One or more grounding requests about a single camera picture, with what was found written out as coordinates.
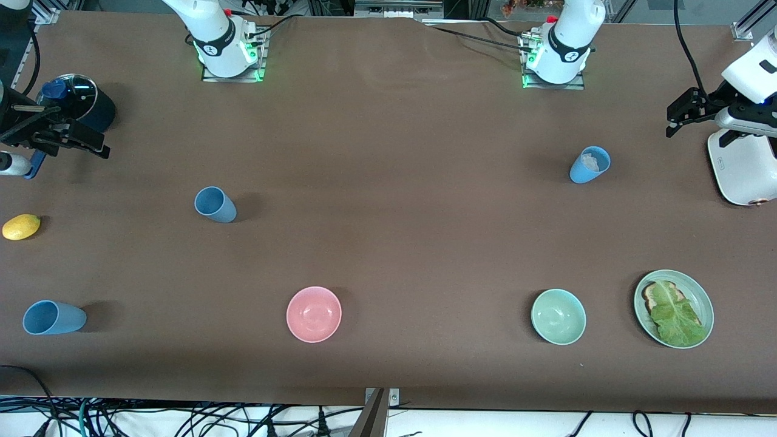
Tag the pink bowl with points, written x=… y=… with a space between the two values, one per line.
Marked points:
x=314 y=314

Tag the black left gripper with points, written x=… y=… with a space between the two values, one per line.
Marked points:
x=709 y=101

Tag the small metal table bracket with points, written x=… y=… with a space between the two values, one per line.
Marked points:
x=394 y=397

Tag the blue plastic cup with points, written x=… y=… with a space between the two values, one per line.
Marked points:
x=581 y=175
x=57 y=318
x=220 y=207

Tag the white toaster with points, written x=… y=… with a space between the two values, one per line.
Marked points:
x=743 y=170

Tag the crumpled white paper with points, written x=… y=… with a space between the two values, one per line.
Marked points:
x=590 y=162

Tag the green lettuce leaf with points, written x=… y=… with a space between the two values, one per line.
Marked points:
x=677 y=318

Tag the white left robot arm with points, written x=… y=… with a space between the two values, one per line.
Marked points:
x=567 y=36

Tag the glass lid with blue knob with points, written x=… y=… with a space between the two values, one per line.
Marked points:
x=76 y=91

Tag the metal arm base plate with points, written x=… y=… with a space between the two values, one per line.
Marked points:
x=527 y=73
x=261 y=60

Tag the toast slice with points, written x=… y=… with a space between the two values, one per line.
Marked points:
x=651 y=295

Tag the pale green bowl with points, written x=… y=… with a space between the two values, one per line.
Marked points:
x=558 y=317

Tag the aluminium frame profile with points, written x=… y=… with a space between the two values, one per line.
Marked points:
x=45 y=17
x=749 y=21

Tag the dark slanted stand leg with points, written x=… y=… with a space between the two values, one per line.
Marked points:
x=371 y=419

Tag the grey power strip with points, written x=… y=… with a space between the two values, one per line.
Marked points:
x=397 y=7

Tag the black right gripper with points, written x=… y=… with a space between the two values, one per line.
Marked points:
x=18 y=128

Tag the dark blue saucepan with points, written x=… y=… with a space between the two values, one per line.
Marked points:
x=103 y=115

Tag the pale green plate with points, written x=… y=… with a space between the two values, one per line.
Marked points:
x=704 y=303

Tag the yellow lemon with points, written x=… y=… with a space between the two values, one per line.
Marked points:
x=21 y=227

